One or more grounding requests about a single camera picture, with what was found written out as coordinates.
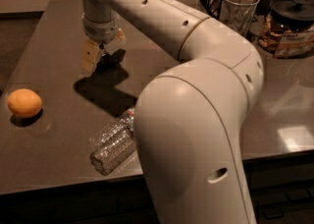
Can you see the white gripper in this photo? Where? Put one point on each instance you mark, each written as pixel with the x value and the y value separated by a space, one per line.
pixel 100 31

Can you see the black rxbar chocolate wrapper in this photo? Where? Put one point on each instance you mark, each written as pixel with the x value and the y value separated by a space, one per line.
pixel 108 61

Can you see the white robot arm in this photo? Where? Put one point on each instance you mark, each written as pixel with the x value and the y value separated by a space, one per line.
pixel 187 120

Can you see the clear plastic water bottle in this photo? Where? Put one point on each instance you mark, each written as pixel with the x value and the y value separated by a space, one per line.
pixel 113 144

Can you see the orange fruit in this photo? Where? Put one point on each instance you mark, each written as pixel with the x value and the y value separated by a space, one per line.
pixel 24 103

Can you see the snack jar with black lid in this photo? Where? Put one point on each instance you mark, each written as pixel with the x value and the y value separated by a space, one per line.
pixel 289 29

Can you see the wire mesh cup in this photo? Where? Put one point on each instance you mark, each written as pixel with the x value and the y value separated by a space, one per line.
pixel 238 14

